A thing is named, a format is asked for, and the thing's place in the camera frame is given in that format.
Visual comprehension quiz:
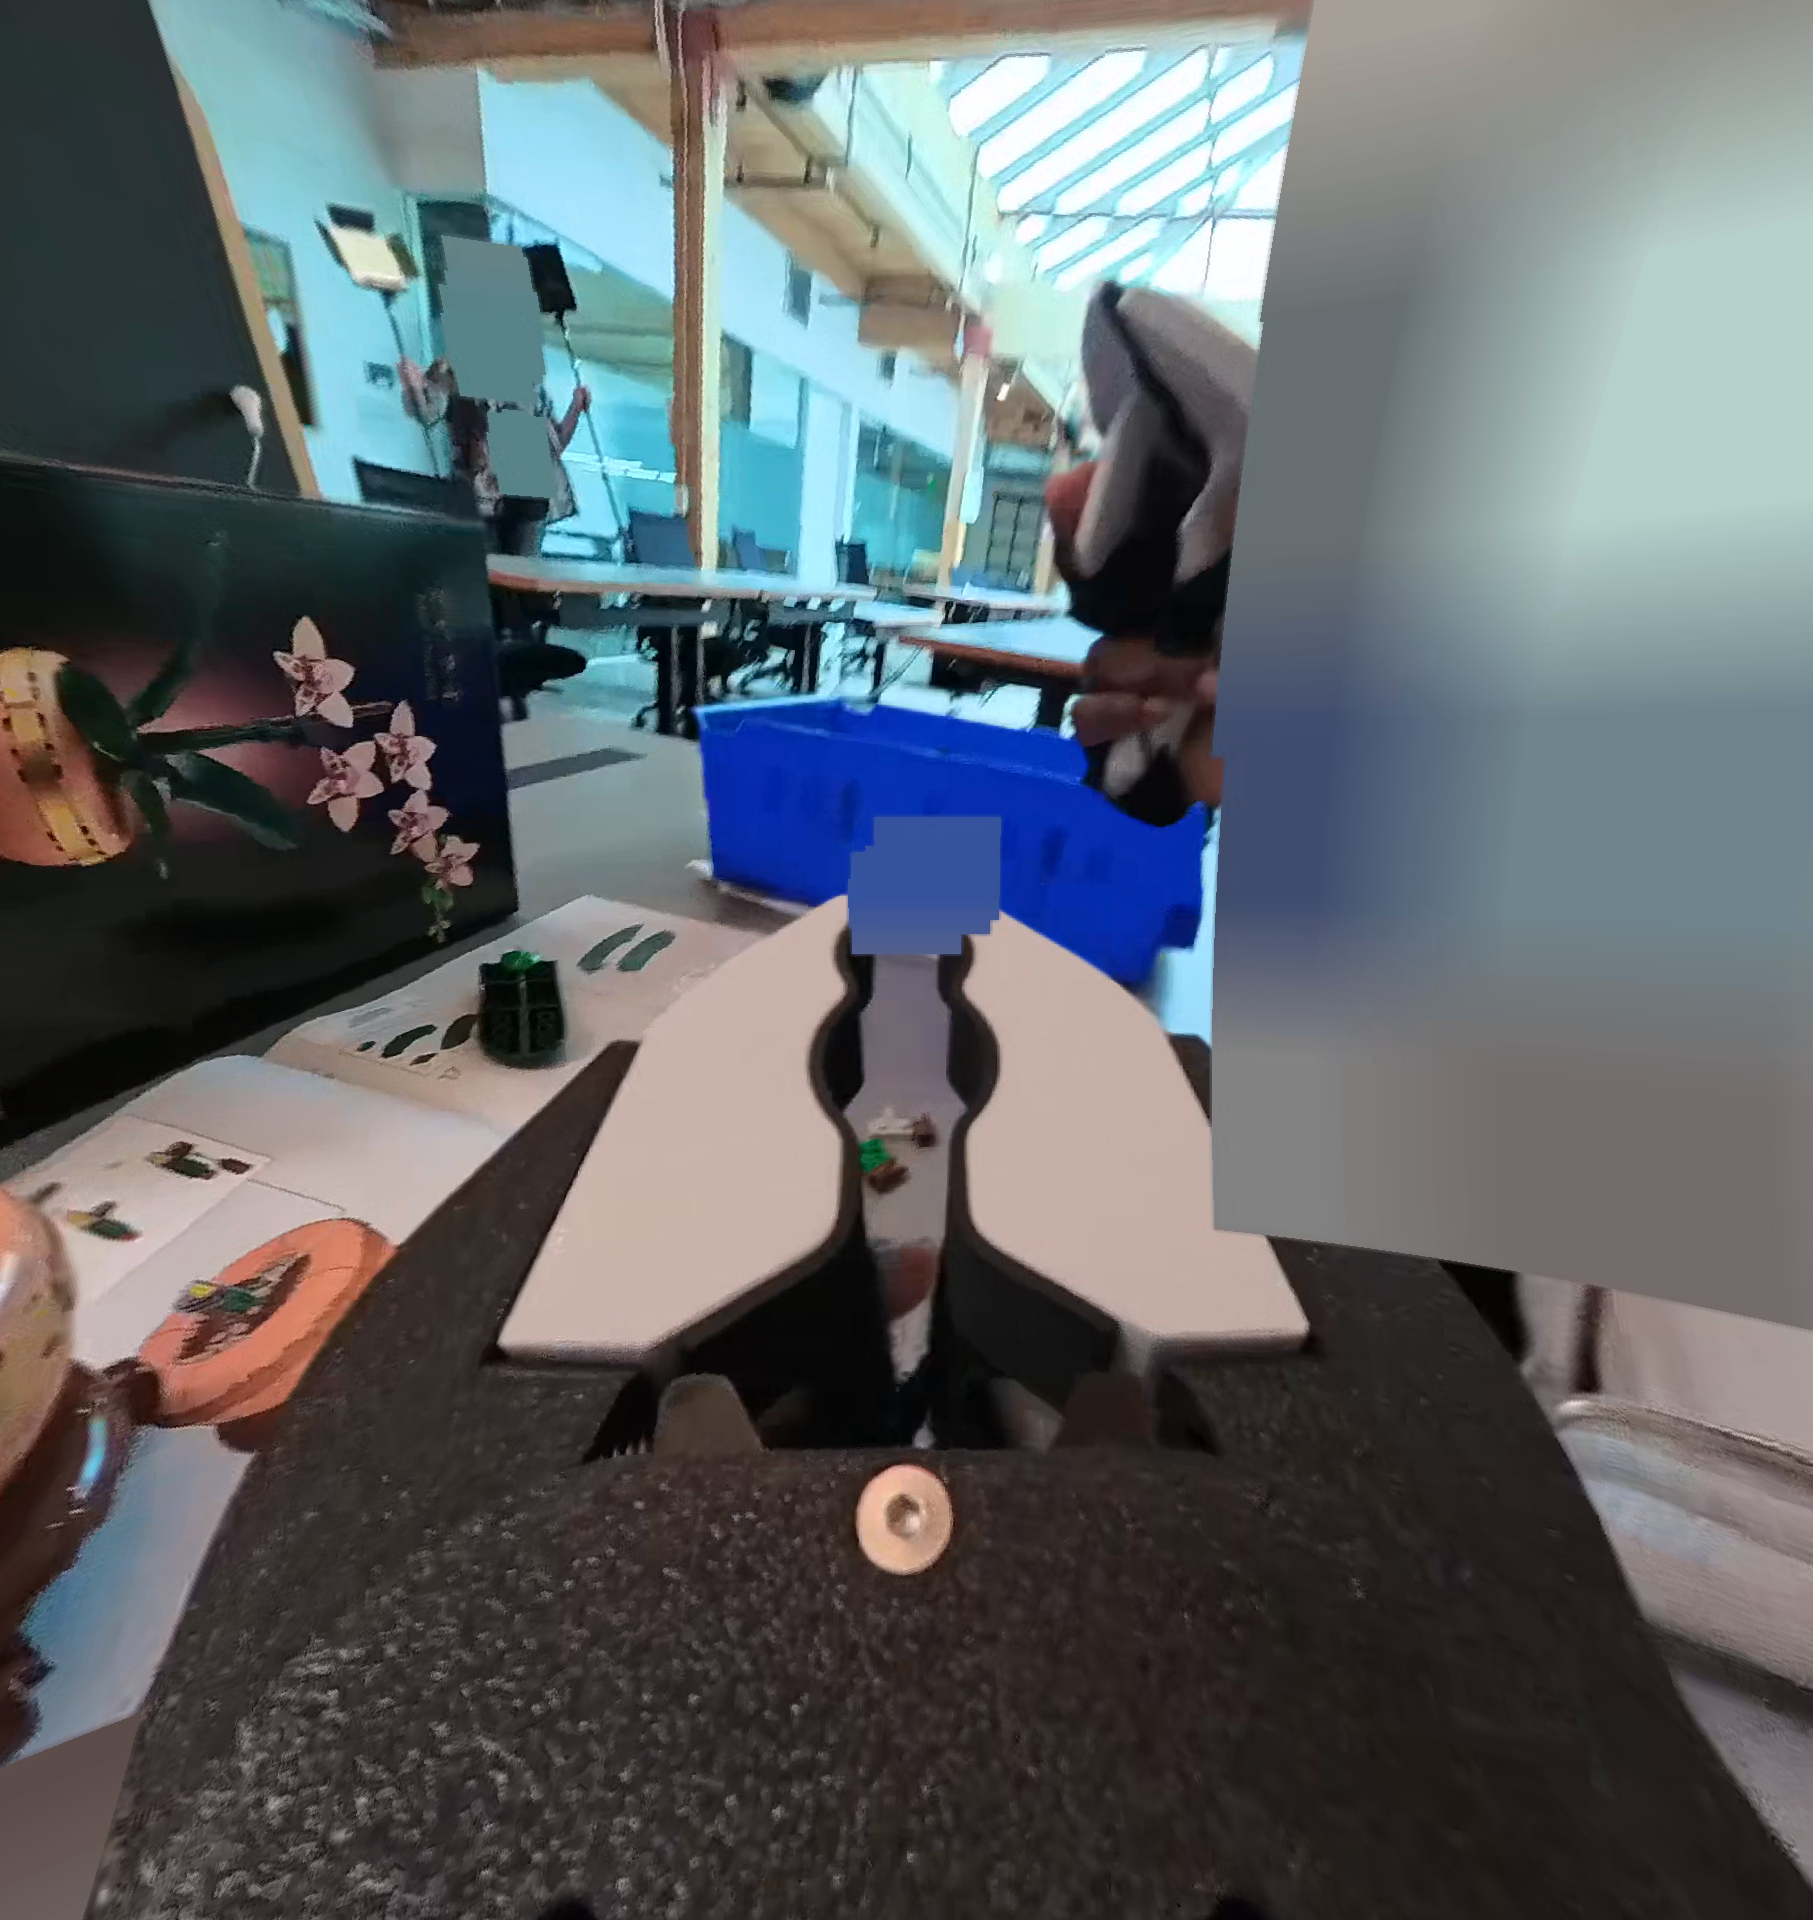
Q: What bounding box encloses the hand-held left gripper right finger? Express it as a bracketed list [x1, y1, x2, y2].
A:
[940, 921, 1314, 1428]

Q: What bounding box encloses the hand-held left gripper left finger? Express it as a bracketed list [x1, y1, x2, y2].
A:
[498, 906, 869, 1450]

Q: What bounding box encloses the light grey desk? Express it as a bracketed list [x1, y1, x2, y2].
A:
[0, 697, 1813, 1920]

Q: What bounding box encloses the person's right hand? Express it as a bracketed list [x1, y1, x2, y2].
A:
[1068, 636, 1227, 810]

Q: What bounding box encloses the dark green brick assembly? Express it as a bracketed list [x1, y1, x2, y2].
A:
[476, 948, 567, 1072]

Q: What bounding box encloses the building instruction booklet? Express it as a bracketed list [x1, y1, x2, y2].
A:
[0, 895, 813, 1791]

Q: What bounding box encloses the blue plastic bin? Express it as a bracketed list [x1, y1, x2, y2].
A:
[695, 697, 1214, 997]

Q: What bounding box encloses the long office table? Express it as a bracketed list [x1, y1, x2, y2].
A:
[485, 552, 885, 741]

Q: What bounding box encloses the black office chair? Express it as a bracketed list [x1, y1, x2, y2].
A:
[493, 588, 591, 726]

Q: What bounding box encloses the dark flower printed box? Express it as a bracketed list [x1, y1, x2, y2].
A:
[0, 441, 523, 1171]

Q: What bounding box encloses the wooden support post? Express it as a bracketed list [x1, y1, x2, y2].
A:
[669, 0, 728, 576]

